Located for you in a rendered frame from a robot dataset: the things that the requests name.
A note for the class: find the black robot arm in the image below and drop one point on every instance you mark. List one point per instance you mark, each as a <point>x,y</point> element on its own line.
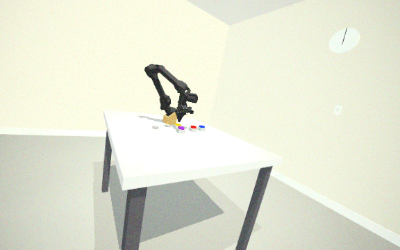
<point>152,72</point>

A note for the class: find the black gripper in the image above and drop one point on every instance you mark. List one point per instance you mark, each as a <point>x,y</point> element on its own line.
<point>178,112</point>

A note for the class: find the purple button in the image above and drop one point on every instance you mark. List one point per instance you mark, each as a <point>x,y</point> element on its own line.
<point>180,129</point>

